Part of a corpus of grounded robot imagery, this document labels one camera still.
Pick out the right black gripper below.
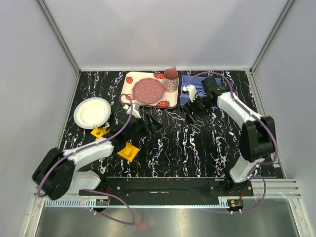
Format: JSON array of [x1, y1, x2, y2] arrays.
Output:
[[182, 93, 214, 125]]

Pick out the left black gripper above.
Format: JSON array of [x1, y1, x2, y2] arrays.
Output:
[[125, 113, 164, 142]]

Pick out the metal crucible tongs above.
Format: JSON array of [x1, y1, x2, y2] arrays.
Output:
[[164, 110, 205, 134]]

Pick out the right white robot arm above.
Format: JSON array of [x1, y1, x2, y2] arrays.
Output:
[[182, 77, 277, 196]]

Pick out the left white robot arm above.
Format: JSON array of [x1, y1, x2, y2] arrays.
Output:
[[32, 113, 163, 200]]

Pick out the blue plastic drawer box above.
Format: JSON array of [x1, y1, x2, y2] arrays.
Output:
[[179, 75, 222, 107]]

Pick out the pink dotted plate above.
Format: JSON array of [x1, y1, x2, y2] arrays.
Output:
[[132, 78, 165, 105]]

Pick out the yellow test tube rack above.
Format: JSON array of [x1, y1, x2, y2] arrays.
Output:
[[90, 127, 140, 162]]

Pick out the strawberry pattern tray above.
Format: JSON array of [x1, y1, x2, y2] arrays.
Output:
[[121, 72, 179, 109]]

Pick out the pink floral mug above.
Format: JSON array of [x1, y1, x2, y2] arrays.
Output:
[[163, 66, 179, 92]]

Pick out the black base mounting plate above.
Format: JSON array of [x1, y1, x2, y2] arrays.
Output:
[[79, 176, 254, 207]]

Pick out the white paper plate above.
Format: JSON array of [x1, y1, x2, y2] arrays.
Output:
[[73, 97, 111, 129]]

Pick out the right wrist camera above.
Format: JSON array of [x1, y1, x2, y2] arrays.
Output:
[[182, 85, 197, 102]]

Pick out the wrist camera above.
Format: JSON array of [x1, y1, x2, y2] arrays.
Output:
[[123, 103, 141, 119], [182, 85, 197, 102]]

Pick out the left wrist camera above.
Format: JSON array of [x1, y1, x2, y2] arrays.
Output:
[[123, 103, 141, 119]]

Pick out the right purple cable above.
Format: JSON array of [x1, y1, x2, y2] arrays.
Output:
[[187, 71, 279, 215]]

